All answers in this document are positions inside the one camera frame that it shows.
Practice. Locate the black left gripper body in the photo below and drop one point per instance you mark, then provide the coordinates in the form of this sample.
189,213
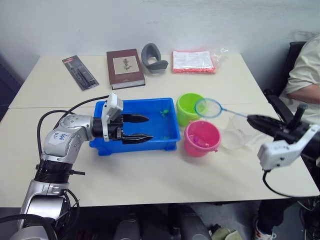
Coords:
116,130

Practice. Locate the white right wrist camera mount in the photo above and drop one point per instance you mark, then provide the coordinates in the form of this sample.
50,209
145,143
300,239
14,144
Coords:
277,152

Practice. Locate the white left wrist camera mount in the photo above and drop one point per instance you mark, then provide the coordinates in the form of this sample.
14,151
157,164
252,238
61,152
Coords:
113,107

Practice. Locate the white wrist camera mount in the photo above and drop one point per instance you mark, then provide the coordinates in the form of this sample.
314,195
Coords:
113,107
277,152

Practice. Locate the pink plastic bucket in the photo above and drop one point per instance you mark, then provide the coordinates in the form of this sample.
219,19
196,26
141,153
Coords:
195,151

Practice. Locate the purple toy fish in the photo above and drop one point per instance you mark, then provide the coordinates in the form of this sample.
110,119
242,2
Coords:
195,138

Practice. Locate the black tool blister pack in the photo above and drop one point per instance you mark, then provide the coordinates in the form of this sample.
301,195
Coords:
80,73

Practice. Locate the red sheets in clear bag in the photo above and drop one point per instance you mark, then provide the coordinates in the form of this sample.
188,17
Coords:
192,60

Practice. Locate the dark rounded shape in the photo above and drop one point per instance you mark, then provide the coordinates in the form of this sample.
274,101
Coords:
126,230
191,225

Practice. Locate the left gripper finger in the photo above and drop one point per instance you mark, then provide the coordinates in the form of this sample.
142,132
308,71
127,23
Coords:
136,118
137,139

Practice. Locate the black office chair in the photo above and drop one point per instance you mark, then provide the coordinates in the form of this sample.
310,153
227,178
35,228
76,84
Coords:
275,100

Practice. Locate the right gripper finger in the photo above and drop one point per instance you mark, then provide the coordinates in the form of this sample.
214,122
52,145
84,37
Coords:
267,129
267,121

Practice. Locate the grey foam face pad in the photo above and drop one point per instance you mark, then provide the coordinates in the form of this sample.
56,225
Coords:
157,67

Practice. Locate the small blue fish net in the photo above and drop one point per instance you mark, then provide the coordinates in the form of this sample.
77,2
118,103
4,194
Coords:
211,110

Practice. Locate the green toy fish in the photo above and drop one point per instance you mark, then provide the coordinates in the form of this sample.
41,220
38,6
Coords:
164,112

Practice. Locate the clear plastic measuring cup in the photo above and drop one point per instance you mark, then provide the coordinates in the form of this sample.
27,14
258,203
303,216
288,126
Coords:
232,143

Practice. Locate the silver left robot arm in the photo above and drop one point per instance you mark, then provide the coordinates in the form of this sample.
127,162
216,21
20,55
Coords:
67,135

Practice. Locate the blue plastic tub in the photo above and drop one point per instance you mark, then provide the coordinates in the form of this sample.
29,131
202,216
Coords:
155,125

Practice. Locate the bare forearm of bystander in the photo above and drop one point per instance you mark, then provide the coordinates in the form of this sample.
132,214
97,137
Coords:
303,91

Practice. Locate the dark red hardcover book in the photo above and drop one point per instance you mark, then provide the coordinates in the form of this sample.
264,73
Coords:
125,77

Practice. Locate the person in cream shirt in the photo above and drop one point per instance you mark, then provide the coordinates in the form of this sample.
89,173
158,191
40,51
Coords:
305,70

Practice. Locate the green plastic bucket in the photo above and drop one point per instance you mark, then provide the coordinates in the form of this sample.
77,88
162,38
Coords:
183,117

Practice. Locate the dark grey cabinet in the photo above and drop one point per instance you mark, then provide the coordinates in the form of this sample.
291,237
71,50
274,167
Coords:
7,85

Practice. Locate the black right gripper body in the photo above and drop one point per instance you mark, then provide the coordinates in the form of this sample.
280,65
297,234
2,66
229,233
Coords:
287,132

